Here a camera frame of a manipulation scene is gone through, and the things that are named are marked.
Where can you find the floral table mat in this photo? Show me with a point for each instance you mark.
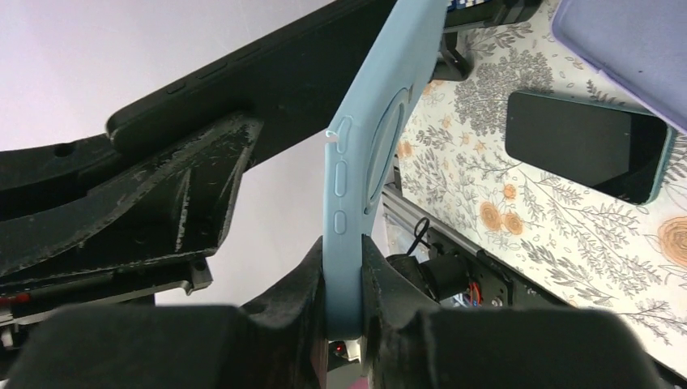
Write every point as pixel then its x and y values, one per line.
pixel 589 249

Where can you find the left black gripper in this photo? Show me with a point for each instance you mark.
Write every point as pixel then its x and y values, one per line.
pixel 83 224

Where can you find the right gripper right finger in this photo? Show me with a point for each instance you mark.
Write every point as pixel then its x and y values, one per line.
pixel 411 341

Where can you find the black bare phone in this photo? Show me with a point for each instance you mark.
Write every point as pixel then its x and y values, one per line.
pixel 294 79

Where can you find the teal-edged phone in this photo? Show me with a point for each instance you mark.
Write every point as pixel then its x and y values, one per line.
pixel 616 150

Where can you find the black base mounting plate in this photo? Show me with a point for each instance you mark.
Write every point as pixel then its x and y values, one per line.
pixel 455 274

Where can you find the black poker chip case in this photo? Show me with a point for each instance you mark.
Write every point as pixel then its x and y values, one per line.
pixel 468 18

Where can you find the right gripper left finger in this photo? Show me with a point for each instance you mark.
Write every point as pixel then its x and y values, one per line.
pixel 276 340

